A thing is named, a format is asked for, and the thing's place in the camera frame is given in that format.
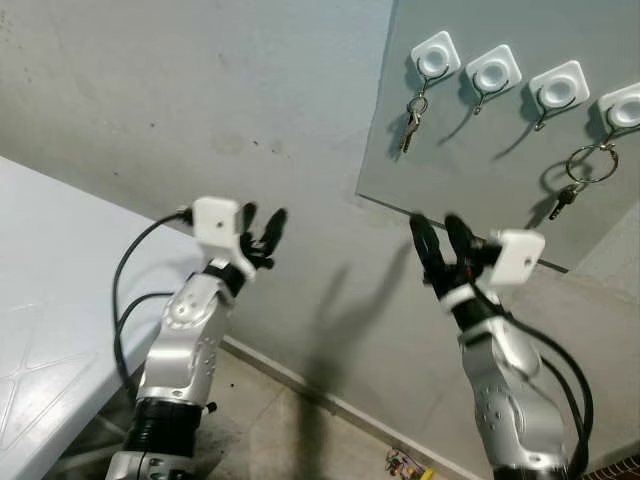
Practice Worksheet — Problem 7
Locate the small yellow toy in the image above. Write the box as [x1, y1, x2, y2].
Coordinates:
[385, 450, 437, 480]

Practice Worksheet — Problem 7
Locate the grey wall board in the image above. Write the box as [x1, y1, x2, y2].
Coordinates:
[356, 0, 640, 274]

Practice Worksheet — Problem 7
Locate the white square wall hook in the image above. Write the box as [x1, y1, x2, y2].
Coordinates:
[465, 44, 523, 115]
[409, 31, 463, 97]
[597, 83, 640, 135]
[527, 60, 591, 132]

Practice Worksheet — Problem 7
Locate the key on small ring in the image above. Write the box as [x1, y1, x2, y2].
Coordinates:
[399, 93, 430, 155]

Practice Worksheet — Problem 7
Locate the key on large ring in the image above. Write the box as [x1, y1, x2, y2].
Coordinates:
[548, 142, 620, 225]

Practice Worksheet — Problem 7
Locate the red brick skirting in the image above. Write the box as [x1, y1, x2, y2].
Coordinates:
[584, 455, 640, 480]

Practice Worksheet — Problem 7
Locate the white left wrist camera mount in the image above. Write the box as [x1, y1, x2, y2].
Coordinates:
[190, 196, 257, 279]

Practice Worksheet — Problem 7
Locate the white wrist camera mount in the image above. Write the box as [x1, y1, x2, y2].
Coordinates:
[445, 230, 547, 309]
[190, 196, 257, 279]

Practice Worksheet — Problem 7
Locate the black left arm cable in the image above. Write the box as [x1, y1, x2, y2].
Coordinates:
[112, 208, 193, 401]

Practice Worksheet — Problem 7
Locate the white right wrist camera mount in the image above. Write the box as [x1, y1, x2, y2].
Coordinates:
[445, 230, 547, 309]

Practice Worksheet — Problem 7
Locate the white plastic table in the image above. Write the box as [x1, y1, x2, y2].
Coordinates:
[0, 155, 216, 480]

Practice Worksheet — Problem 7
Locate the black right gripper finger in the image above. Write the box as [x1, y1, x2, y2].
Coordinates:
[412, 213, 445, 291]
[447, 213, 477, 267]

